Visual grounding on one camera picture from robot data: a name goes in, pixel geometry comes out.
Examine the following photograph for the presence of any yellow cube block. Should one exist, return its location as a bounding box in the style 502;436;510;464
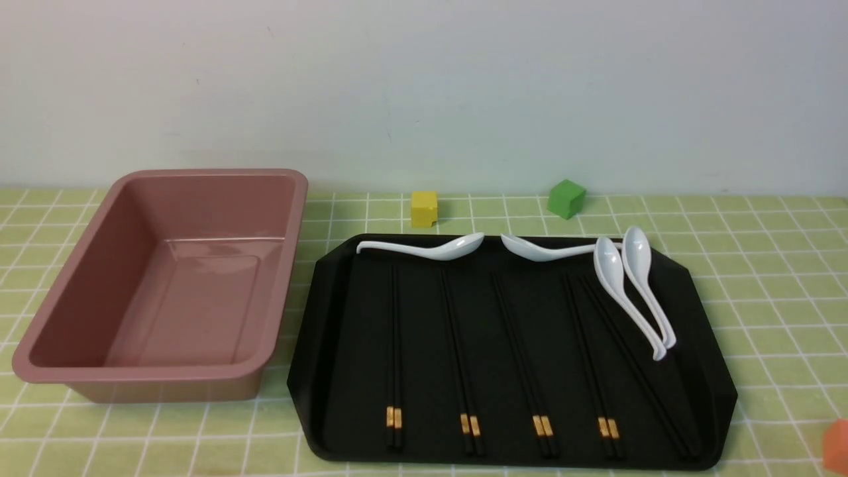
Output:
411;191;439;229

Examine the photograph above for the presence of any white ceramic spoon centre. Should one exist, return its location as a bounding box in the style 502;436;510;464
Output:
500;235;596;262

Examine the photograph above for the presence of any green cube block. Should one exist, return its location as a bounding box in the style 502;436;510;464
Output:
547;180;587;220

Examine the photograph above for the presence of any white ceramic spoon upright right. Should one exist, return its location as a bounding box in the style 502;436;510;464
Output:
621;226;676;350

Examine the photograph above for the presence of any pink rectangular plastic bin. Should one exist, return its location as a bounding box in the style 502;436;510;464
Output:
11;169;308;403

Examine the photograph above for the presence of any plain black chopstick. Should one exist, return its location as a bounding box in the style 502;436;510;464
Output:
583;275;702;459
578;275;693;461

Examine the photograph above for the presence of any white ceramic spoon upright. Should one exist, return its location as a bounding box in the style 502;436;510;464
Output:
593;237;666;360
621;226;676;350

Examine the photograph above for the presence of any orange cube block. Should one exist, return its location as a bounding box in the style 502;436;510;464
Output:
821;419;847;476

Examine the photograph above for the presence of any black chopstick gold band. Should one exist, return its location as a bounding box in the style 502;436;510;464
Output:
445;270;486;458
490;272;552;458
560;274;617;460
439;268;476;456
560;274;626;462
390;264;403;452
498;274;559;459
386;264;397;452

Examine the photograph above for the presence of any white ceramic spoon far left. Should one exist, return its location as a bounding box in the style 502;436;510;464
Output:
356;233;485;262

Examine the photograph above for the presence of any black plastic tray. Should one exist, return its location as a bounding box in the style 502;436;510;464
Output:
288;233;738;471

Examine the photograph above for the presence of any white ceramic spoon upright left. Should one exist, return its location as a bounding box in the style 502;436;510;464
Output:
593;237;666;360

